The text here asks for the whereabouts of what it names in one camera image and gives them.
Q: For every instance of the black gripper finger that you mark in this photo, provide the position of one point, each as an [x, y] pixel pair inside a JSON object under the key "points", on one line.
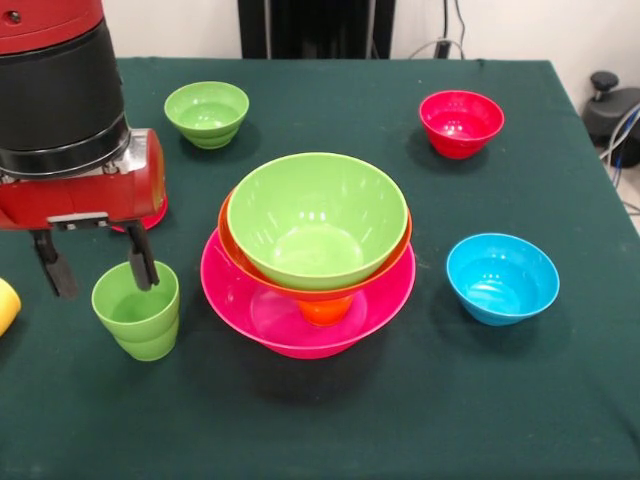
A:
{"points": [[55, 265], [142, 260]]}

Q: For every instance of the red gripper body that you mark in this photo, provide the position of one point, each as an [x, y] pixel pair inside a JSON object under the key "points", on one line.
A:
{"points": [[90, 200]]}

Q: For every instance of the red cup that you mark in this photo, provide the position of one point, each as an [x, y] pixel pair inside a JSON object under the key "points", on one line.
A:
{"points": [[155, 220]]}

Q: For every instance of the green cup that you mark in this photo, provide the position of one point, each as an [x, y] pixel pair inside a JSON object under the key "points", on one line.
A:
{"points": [[135, 315]]}

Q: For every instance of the yellow cup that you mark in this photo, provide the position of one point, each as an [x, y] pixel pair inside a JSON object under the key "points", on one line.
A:
{"points": [[7, 305]]}

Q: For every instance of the large pink bowl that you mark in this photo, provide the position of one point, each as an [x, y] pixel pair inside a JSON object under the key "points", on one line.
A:
{"points": [[225, 295]]}

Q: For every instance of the large orange bowl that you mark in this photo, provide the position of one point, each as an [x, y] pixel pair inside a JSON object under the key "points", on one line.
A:
{"points": [[235, 250]]}

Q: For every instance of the large green bowl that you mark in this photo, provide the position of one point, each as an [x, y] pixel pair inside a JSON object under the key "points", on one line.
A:
{"points": [[315, 220]]}

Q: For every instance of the orange cup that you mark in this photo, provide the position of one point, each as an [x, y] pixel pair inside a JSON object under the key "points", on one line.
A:
{"points": [[324, 312]]}

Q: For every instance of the small red bowl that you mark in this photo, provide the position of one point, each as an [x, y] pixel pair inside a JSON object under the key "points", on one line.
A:
{"points": [[460, 122]]}

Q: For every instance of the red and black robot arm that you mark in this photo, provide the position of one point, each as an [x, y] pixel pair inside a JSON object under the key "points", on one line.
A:
{"points": [[55, 85]]}

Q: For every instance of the small green bowl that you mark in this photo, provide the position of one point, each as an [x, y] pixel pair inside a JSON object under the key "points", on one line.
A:
{"points": [[206, 112]]}

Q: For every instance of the dark green tablecloth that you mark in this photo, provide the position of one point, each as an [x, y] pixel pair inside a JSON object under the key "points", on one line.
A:
{"points": [[320, 410]]}

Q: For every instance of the small blue bowl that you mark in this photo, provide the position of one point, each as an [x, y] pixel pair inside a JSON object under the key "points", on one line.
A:
{"points": [[500, 285]]}

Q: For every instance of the black power plug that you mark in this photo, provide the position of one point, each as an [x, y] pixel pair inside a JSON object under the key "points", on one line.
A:
{"points": [[443, 49]]}

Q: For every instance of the black stand with knob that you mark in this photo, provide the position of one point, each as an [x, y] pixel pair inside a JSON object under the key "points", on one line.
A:
{"points": [[607, 107]]}

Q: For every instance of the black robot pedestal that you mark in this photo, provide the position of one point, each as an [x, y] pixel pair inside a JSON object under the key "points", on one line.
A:
{"points": [[320, 25]]}

